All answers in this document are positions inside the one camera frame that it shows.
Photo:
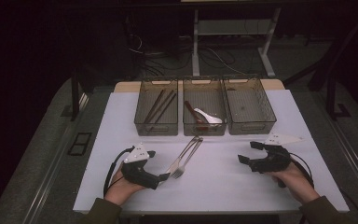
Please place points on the black chopstick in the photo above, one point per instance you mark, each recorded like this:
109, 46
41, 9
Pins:
166, 108

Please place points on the smoky clear plastic bin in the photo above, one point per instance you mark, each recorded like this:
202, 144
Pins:
157, 127
248, 107
205, 93

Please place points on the brown wooden spoon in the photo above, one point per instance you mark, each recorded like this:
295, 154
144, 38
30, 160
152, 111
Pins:
192, 112

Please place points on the person's right hand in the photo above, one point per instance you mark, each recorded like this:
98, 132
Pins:
295, 183

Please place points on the black metal stand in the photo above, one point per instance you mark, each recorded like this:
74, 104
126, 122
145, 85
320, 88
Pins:
331, 99
74, 99

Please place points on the metal floor rail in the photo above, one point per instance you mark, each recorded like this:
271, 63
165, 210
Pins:
354, 161
48, 177

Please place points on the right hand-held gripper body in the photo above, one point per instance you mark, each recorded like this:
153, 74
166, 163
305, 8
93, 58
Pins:
272, 160

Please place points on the white ceramic soup spoon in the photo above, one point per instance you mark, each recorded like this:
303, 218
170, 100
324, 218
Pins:
213, 118

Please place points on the wooden table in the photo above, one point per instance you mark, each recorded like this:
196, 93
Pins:
122, 87

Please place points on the person's left hand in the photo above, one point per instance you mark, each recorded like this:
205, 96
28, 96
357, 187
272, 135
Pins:
121, 189

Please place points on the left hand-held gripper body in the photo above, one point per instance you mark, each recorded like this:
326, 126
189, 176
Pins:
138, 174

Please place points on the steel fork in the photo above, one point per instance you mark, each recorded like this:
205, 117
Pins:
189, 155

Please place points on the white metal rack frame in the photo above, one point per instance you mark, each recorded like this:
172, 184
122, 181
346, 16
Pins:
195, 46

